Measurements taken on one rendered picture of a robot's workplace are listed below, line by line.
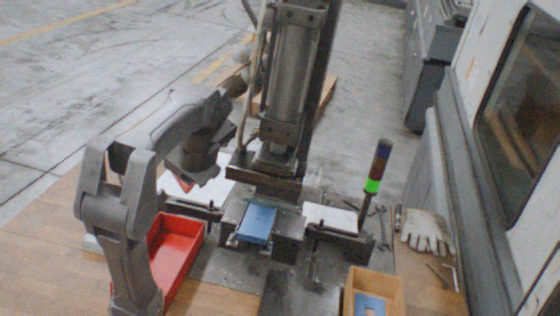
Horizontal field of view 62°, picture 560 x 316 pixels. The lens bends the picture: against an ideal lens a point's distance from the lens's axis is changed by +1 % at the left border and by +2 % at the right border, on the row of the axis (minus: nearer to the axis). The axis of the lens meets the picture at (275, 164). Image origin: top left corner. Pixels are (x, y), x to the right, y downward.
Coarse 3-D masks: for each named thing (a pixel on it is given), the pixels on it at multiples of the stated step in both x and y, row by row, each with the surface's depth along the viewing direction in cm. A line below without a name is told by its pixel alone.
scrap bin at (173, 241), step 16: (160, 224) 116; (176, 224) 115; (192, 224) 114; (160, 240) 114; (176, 240) 115; (192, 240) 116; (160, 256) 109; (176, 256) 110; (192, 256) 108; (160, 272) 105; (176, 272) 98; (112, 288) 95; (176, 288) 100
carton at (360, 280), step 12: (348, 276) 108; (360, 276) 108; (372, 276) 107; (384, 276) 107; (396, 276) 107; (348, 288) 103; (360, 288) 110; (372, 288) 109; (384, 288) 108; (396, 288) 108; (348, 300) 99; (384, 300) 109; (396, 300) 106; (348, 312) 95; (372, 312) 105; (396, 312) 103
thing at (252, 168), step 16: (272, 144) 103; (240, 160) 107; (256, 160) 100; (272, 160) 101; (288, 160) 102; (240, 176) 104; (256, 176) 104; (272, 176) 103; (288, 176) 104; (304, 176) 105; (288, 192) 104
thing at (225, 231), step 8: (224, 232) 113; (232, 232) 113; (224, 240) 114; (240, 240) 113; (272, 240) 112; (280, 240) 111; (232, 248) 115; (240, 248) 115; (272, 248) 113; (280, 248) 112; (288, 248) 112; (296, 248) 111; (272, 256) 114; (280, 256) 114; (288, 256) 113; (296, 256) 113; (288, 264) 114
